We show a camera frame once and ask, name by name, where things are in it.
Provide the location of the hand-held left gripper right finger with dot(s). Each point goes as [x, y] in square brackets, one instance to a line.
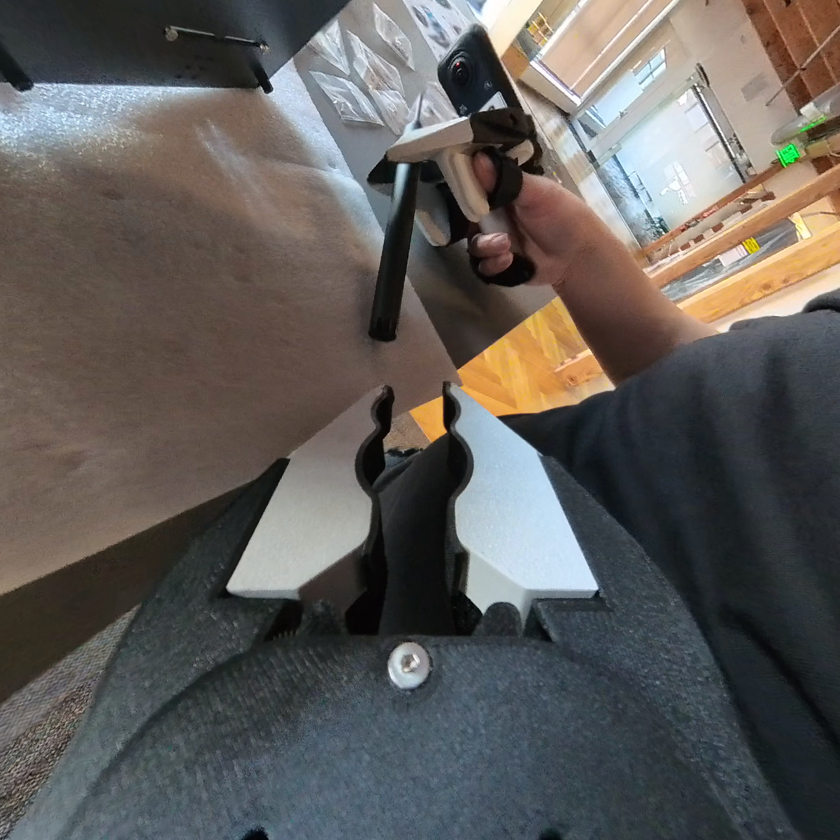
[525, 525]

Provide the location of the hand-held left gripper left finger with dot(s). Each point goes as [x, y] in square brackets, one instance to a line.
[295, 525]

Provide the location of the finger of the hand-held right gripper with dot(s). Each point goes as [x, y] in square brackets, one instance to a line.
[433, 139]
[438, 220]

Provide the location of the black pen-shaped screwdriver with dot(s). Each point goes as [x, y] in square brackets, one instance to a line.
[394, 262]

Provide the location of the blue toy robot arm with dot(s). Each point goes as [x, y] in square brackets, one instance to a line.
[131, 59]

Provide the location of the person's right hand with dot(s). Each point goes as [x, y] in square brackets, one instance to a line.
[558, 236]

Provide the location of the group of small parts bags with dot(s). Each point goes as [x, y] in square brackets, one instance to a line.
[367, 72]

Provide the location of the white foam sheet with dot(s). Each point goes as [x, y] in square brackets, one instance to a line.
[164, 295]

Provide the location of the green exit sign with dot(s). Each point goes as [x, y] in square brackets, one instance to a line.
[787, 155]

